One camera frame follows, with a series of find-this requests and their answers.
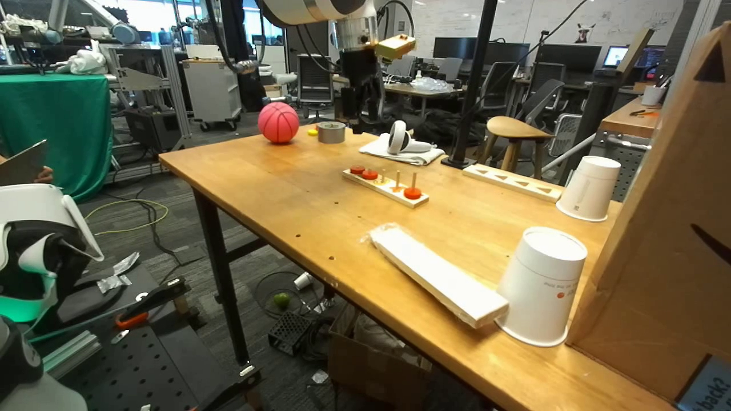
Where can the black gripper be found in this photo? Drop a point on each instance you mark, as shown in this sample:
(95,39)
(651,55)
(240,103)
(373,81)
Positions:
(362,93)

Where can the wooden peg rack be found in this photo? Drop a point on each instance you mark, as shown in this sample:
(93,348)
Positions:
(394,187)

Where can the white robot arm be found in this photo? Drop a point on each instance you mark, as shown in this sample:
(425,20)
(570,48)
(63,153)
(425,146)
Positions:
(354,25)

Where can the grey tape roll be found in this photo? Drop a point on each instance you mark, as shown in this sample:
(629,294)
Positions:
(329,130)

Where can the white cloth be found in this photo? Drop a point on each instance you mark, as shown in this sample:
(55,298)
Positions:
(417,153)

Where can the pink ball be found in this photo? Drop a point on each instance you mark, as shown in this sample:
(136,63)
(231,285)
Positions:
(280,122)

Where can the wooden stool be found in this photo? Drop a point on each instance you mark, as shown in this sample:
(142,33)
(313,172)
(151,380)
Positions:
(514,132)

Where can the wooden table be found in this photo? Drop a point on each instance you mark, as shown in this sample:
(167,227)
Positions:
(296,200)

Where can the white wooden block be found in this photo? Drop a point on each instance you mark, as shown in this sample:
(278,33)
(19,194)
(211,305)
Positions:
(473,301)

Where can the white paper cup far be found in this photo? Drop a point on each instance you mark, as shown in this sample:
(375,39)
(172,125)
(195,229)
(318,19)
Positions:
(590,187)

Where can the white paper cup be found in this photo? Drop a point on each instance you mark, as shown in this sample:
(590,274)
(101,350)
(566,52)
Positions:
(590,187)
(540,285)

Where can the white paper cup near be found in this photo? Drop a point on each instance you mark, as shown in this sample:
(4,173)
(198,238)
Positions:
(540,285)

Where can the green cloth table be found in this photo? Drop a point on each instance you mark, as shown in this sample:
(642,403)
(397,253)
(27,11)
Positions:
(71,114)

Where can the white VR headset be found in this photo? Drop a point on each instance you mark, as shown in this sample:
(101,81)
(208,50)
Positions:
(44,246)

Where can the black camera stand pole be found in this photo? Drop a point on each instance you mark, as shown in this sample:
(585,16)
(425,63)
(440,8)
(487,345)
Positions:
(471,93)

